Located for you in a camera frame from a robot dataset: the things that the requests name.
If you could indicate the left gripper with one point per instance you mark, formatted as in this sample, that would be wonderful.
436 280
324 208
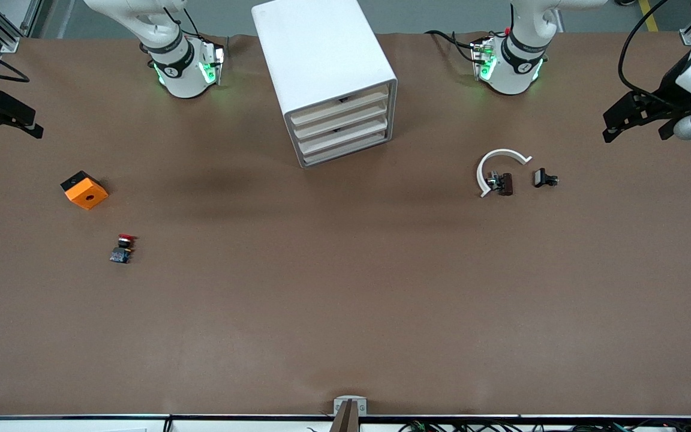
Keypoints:
668 91

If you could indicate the red push button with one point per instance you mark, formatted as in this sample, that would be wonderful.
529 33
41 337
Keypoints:
121 255

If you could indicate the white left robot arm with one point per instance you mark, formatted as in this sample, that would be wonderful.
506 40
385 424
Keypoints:
516 72

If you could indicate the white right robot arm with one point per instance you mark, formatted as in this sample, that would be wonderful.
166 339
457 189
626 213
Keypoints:
180 72

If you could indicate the orange and black button box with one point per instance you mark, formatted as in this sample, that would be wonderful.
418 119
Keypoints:
86 193

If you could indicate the small black clip component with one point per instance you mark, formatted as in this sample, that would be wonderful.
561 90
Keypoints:
542 177

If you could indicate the white curved plastic part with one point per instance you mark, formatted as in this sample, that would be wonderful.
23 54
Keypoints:
501 153

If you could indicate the small brown metal component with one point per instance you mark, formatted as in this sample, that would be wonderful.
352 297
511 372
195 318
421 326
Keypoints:
504 183

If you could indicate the brown table cover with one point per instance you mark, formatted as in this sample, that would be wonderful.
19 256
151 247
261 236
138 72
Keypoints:
345 300

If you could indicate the grey metal bracket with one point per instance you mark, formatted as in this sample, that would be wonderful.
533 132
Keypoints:
357 403

